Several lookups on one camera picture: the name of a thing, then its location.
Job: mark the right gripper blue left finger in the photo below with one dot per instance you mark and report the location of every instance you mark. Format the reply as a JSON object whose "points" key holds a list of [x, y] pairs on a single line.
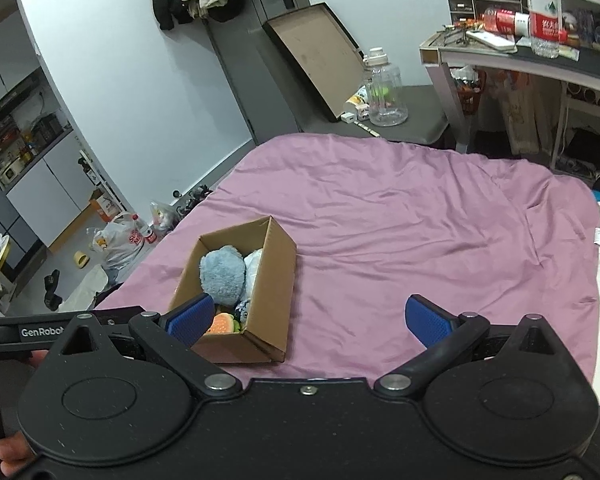
{"points": [[168, 339]]}

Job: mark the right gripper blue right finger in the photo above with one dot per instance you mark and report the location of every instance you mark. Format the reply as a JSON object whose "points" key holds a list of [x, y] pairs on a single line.
{"points": [[449, 340]]}

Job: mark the orange burger plush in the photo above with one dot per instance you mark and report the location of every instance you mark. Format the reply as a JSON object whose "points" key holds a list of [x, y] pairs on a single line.
{"points": [[224, 324]]}

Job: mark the fluffy light blue plush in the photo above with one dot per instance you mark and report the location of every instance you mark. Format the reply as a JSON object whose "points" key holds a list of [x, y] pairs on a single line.
{"points": [[222, 274]]}

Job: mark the white plastic bag large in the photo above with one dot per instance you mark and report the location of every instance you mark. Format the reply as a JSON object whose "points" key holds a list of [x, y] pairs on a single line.
{"points": [[252, 263]]}

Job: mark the blue denim plush piece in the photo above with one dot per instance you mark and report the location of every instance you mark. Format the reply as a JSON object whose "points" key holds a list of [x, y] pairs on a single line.
{"points": [[241, 312]]}

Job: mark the person's right hand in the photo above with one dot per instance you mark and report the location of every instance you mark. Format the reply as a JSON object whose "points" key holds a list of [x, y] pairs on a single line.
{"points": [[15, 453]]}

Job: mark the brown cardboard box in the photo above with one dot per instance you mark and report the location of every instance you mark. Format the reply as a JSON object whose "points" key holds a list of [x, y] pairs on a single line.
{"points": [[264, 334]]}

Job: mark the white plastic shopping bag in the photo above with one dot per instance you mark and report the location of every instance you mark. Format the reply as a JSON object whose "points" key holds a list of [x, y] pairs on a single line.
{"points": [[117, 244]]}

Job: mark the yellow slipper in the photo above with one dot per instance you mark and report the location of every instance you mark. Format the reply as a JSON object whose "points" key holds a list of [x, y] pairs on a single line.
{"points": [[81, 259]]}

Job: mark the pink bed sheet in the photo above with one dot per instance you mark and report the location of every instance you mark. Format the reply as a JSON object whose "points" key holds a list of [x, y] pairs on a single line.
{"points": [[375, 222]]}

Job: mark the grey white cabinet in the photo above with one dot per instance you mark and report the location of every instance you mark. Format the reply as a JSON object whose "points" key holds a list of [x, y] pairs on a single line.
{"points": [[46, 183]]}

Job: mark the clear plastic water jug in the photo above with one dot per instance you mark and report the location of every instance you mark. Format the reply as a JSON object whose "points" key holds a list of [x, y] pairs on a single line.
{"points": [[383, 85]]}

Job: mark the flat cardboard tray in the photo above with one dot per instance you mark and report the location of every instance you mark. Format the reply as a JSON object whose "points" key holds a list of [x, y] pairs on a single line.
{"points": [[322, 53]]}

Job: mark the cluttered desk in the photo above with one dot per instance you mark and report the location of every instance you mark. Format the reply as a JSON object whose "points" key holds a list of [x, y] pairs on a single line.
{"points": [[440, 53]]}

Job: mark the red label water bottle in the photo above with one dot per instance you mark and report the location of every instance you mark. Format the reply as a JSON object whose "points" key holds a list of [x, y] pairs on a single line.
{"points": [[544, 27]]}

